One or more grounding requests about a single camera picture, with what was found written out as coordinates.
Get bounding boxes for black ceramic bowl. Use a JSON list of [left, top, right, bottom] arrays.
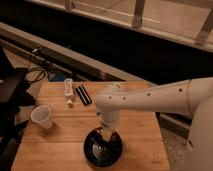
[[84, 128, 123, 168]]

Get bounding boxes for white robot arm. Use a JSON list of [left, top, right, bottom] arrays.
[[95, 77, 213, 171]]

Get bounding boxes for white tube bottle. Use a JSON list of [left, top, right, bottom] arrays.
[[64, 78, 73, 107]]

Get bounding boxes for white plastic cup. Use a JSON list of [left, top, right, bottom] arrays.
[[30, 105, 53, 129]]

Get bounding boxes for black equipment at left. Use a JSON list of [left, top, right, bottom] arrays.
[[0, 46, 35, 171]]

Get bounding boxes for black cables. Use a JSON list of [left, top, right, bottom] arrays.
[[25, 46, 56, 83]]

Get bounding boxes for metal rail beam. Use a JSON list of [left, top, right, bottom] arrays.
[[0, 22, 137, 81]]

